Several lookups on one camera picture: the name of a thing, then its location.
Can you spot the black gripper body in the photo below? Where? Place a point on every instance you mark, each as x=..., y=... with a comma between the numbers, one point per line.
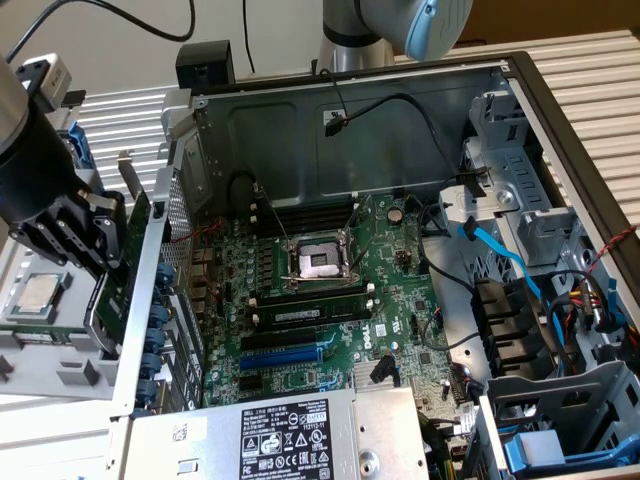
x=40, y=170

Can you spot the green GPU with black fan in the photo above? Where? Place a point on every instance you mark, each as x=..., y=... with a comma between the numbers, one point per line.
x=137, y=225

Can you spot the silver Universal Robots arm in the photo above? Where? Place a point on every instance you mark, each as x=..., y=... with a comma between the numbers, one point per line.
x=350, y=50

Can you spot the blue slot latch row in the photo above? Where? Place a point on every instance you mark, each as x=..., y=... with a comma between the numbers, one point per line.
x=165, y=277

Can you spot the silver CPU chip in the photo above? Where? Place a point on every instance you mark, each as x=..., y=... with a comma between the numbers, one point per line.
x=39, y=292

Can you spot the silver rear port block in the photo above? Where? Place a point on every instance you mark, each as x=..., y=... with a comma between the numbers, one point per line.
x=202, y=260

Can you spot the grey parts rack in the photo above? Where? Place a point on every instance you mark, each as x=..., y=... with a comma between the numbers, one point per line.
x=30, y=380

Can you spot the thin metal locking lever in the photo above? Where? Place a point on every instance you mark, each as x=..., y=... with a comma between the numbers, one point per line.
x=274, y=217

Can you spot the long black expansion slot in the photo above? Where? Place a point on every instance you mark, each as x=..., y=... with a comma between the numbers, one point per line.
x=280, y=340

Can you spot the black RAM slot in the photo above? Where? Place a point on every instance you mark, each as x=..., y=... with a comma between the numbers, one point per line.
x=310, y=292
x=310, y=207
x=310, y=225

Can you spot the short black expansion slot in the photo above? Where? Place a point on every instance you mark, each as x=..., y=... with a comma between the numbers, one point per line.
x=250, y=382

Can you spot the black box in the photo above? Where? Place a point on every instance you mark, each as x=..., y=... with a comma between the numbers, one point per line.
x=200, y=60

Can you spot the blue expansion slot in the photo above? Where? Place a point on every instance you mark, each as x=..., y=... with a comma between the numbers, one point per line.
x=280, y=359

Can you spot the CPU socket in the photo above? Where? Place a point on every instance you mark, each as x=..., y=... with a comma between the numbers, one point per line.
x=320, y=260

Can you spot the silver chipset heatsink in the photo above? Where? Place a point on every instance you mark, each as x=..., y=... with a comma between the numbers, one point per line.
x=361, y=372

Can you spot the green Dell motherboard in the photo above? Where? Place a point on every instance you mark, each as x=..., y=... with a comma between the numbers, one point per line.
x=390, y=300

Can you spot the silver coin battery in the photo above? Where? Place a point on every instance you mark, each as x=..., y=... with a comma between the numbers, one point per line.
x=396, y=214

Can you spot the open black PC case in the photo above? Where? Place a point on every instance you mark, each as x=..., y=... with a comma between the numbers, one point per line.
x=390, y=150

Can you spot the silver power supply unit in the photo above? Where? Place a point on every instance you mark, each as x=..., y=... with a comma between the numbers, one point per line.
x=385, y=425

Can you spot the silver metal disk bay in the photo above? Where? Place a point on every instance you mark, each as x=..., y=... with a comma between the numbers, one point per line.
x=520, y=165

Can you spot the blue drive caddy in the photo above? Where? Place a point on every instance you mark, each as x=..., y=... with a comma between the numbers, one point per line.
x=530, y=447

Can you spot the grey plastic drive cage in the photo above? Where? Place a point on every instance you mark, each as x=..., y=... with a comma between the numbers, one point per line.
x=575, y=395

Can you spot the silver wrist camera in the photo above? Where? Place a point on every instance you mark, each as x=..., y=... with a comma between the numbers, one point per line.
x=50, y=80

